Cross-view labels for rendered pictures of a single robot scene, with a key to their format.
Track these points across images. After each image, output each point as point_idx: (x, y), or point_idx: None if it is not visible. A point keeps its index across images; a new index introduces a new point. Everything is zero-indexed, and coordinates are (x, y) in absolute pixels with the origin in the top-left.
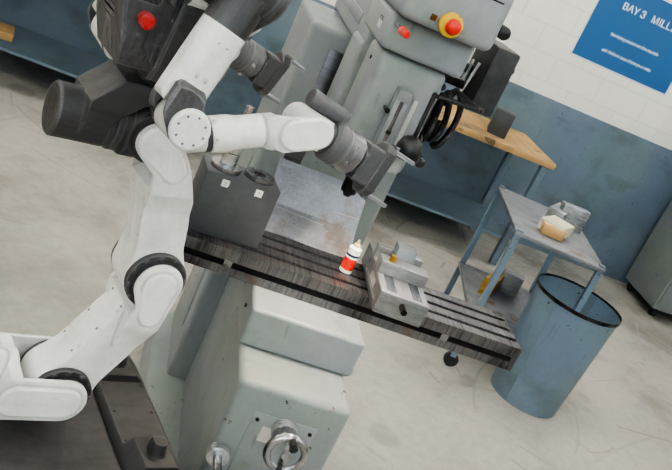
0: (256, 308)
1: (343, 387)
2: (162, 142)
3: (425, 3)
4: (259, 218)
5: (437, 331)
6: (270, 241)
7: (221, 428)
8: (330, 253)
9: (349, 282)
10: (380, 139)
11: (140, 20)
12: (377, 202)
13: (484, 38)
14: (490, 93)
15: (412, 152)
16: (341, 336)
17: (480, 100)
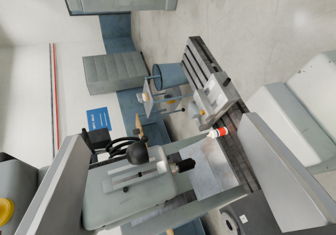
0: (318, 160)
1: (295, 75)
2: None
3: None
4: (253, 202)
5: (213, 68)
6: (248, 179)
7: None
8: (221, 143)
9: (231, 123)
10: (148, 175)
11: None
12: (284, 145)
13: (2, 171)
14: (95, 135)
15: (136, 149)
16: (272, 99)
17: (101, 137)
